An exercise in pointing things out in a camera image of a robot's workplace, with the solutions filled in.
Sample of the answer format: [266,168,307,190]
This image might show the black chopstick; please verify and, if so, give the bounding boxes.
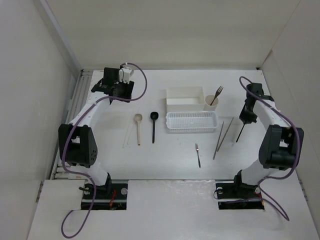
[235,123,246,143]

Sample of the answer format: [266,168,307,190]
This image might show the brown wooden fork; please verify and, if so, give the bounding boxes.
[210,86,224,106]

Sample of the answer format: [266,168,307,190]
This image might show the clear chopstick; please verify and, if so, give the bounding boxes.
[122,123,133,148]

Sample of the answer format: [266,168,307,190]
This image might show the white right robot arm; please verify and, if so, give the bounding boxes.
[231,82,304,197]

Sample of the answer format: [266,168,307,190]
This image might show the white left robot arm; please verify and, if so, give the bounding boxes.
[58,66,134,199]

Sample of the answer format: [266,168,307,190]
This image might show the metal chopstick left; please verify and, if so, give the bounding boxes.
[212,121,225,160]

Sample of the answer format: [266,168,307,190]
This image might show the white paper cup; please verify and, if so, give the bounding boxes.
[203,95,219,112]

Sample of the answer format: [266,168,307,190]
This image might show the beige wooden spoon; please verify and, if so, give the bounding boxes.
[134,113,143,146]

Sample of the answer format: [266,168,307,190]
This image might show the black spoon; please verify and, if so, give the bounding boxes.
[150,111,159,144]

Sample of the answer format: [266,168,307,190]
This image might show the small metal fork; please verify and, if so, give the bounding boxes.
[195,143,201,168]

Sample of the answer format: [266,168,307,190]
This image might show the white square box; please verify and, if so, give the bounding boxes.
[166,86,205,113]

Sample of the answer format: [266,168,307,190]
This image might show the white perforated basket tray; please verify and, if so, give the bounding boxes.
[166,111,218,133]

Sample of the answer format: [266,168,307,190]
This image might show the aluminium rail frame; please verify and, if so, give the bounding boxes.
[37,0,93,181]

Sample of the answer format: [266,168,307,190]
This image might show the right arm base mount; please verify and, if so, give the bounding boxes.
[214,181,265,210]

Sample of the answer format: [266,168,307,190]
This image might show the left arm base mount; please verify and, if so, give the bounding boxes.
[79,180,129,211]

